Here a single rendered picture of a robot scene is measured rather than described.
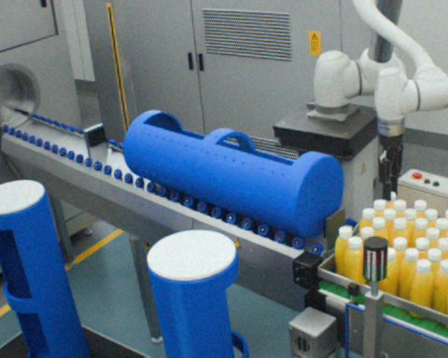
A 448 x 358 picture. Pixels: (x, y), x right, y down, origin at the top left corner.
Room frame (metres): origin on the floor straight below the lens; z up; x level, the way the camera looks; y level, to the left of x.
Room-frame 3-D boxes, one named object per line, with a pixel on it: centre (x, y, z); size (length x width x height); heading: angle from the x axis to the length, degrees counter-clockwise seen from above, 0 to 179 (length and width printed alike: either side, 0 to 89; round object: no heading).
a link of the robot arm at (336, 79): (2.62, -0.33, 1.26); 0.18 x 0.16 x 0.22; 95
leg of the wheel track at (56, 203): (3.26, 1.24, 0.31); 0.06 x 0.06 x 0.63; 48
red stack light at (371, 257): (1.32, -0.26, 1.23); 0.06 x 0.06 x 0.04
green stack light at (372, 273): (1.32, -0.26, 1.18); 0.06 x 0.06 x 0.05
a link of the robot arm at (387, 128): (1.88, -0.42, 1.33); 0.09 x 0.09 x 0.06
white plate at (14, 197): (2.19, 1.02, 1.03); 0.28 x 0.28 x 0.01
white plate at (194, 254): (1.69, 0.25, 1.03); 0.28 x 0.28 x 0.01
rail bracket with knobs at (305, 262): (1.67, -0.11, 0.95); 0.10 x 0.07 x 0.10; 138
